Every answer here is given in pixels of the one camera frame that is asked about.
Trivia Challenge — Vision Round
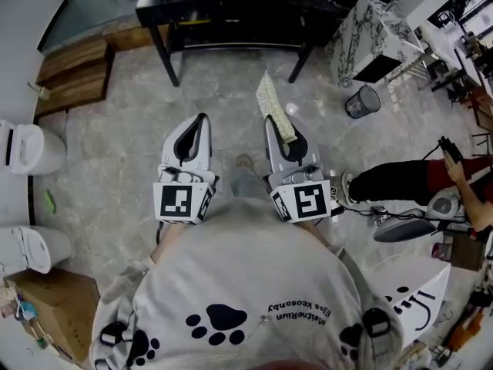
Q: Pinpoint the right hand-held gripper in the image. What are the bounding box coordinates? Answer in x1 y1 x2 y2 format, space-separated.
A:
263 114 337 225

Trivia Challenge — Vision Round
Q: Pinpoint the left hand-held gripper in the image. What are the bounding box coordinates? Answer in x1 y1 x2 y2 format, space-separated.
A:
153 113 219 227

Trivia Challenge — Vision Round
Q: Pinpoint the yellow-green sponge cloth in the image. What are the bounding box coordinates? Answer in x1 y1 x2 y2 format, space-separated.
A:
256 69 299 145

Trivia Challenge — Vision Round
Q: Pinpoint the person's right forearm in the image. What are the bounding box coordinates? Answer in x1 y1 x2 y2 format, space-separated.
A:
300 219 329 243

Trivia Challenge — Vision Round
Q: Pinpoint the person's left forearm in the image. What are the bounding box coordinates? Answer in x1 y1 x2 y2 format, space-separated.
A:
150 221 186 264

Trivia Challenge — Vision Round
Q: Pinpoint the person's beige shoe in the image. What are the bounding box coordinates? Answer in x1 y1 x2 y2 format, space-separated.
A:
234 153 255 171

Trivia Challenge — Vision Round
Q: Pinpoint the person's grey jeans leg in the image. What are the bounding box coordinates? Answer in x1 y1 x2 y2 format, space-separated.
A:
230 166 267 200

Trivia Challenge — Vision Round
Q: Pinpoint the grey paw-print sweatshirt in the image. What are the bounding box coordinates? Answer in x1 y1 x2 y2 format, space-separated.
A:
88 197 406 370

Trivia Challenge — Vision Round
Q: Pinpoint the wooden staircase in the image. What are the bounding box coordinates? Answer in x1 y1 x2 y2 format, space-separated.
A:
34 39 116 119

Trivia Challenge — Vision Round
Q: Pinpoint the white marble-pattern cabinet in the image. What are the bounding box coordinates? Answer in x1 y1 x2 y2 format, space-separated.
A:
327 0 424 89

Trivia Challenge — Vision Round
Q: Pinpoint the white toilet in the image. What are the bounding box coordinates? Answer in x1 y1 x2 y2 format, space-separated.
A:
0 119 67 176
0 225 74 275

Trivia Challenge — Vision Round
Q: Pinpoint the black table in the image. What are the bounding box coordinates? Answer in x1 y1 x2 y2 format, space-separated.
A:
135 0 350 88

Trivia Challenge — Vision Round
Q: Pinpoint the black handheld device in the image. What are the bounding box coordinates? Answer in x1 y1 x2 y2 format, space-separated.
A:
437 136 464 163

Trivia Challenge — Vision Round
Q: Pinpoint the white round device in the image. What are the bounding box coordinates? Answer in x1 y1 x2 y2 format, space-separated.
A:
426 190 465 222

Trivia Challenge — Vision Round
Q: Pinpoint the white desk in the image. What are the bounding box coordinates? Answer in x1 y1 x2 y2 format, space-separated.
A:
407 0 493 92

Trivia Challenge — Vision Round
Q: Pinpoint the white box with black drawing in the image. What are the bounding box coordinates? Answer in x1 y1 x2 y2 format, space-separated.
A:
360 255 452 342

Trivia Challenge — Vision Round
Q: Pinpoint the brown cardboard box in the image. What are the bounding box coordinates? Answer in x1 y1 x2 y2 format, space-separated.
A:
3 267 102 365

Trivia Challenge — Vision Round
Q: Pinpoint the brown open box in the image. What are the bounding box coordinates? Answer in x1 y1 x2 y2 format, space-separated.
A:
448 232 487 272

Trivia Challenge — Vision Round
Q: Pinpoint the black wire waste bin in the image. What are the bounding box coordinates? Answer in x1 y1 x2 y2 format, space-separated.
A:
344 85 382 120

